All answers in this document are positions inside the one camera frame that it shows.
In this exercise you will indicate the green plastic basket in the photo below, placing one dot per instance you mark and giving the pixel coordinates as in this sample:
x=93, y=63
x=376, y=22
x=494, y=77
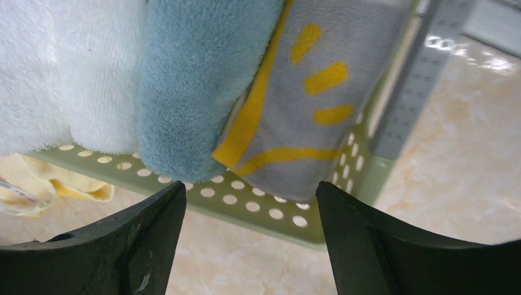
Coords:
x=226, y=194

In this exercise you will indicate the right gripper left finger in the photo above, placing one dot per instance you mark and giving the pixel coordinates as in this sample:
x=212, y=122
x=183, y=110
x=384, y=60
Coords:
x=128, y=252

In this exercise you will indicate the pale yellow cream towel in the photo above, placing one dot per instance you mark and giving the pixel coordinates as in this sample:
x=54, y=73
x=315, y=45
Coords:
x=29, y=186

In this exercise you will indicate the light blue towel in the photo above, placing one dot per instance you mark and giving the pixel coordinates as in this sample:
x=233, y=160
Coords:
x=199, y=57

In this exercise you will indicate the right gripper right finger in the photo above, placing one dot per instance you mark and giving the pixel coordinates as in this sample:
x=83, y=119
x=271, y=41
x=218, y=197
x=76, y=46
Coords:
x=372, y=252

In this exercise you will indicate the white rolled towel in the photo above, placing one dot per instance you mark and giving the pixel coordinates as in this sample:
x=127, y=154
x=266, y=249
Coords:
x=99, y=50
x=32, y=116

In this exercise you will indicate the middle white rolled towel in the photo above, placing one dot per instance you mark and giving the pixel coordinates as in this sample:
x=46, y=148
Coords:
x=99, y=50

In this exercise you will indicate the yellow grey towel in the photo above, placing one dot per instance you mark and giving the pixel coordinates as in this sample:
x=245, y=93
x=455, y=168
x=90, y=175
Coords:
x=321, y=66

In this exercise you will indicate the top white rolled towel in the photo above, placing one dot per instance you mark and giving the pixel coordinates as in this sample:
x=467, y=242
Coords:
x=32, y=116

